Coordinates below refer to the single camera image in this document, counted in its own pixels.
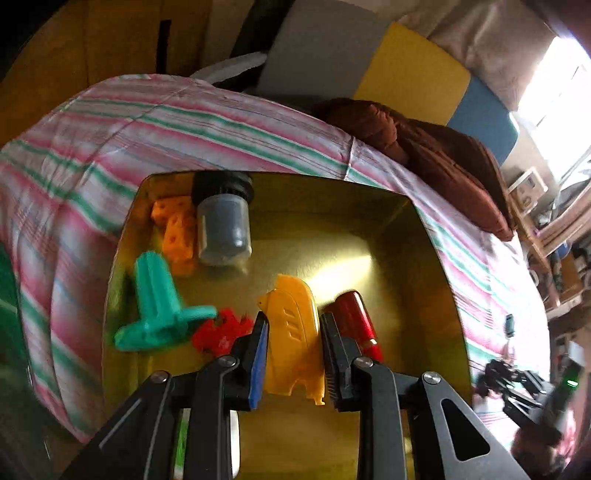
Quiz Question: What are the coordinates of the yellow plastic shell piece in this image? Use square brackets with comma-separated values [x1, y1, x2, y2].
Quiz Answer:
[257, 274, 326, 406]

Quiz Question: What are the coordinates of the white box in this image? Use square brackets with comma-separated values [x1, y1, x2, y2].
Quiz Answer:
[508, 168, 548, 208]

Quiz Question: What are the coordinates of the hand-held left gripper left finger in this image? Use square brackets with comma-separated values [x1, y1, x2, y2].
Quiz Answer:
[60, 311, 271, 480]

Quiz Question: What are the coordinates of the person's right hand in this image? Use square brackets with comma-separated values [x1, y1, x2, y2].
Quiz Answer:
[512, 415, 578, 472]

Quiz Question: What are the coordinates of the brown cushion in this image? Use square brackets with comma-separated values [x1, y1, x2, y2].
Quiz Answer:
[314, 98, 515, 241]

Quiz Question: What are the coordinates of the window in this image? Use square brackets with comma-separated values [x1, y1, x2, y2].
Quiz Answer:
[517, 37, 591, 171]

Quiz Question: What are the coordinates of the wooden wardrobe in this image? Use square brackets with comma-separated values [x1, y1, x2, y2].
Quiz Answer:
[0, 0, 259, 148]

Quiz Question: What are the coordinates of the gold metal tin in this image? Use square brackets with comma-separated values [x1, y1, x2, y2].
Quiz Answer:
[102, 172, 474, 480]

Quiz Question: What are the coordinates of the teal plastic part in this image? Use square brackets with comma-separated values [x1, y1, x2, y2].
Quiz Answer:
[115, 251, 218, 352]

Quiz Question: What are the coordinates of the pale curtain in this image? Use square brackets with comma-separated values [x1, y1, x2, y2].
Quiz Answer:
[402, 0, 555, 112]

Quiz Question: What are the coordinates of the white cloth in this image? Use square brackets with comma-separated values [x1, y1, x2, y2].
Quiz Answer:
[191, 52, 269, 86]

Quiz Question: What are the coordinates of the padded headboard with coloured panels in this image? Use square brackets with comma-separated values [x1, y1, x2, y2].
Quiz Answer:
[256, 0, 520, 164]

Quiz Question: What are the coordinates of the red jagged plastic piece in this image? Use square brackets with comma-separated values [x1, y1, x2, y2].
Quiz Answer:
[191, 308, 254, 358]

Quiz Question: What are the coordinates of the red metal cylinder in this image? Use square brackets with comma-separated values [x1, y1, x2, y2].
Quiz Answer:
[321, 291, 384, 363]

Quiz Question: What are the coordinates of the grey jar with black lid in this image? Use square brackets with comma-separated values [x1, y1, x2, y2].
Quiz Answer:
[191, 172, 254, 268]

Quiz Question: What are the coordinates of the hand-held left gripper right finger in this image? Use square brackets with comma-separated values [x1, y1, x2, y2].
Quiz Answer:
[320, 313, 532, 480]

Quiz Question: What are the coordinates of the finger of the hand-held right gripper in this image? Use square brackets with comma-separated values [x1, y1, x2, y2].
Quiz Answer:
[475, 360, 522, 398]

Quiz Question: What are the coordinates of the striped blanket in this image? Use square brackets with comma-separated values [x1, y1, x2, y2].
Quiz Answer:
[0, 74, 555, 444]

